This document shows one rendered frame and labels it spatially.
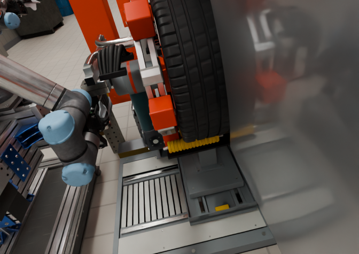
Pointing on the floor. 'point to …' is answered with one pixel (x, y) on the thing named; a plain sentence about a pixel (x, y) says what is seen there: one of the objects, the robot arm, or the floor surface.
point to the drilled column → (114, 134)
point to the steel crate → (40, 19)
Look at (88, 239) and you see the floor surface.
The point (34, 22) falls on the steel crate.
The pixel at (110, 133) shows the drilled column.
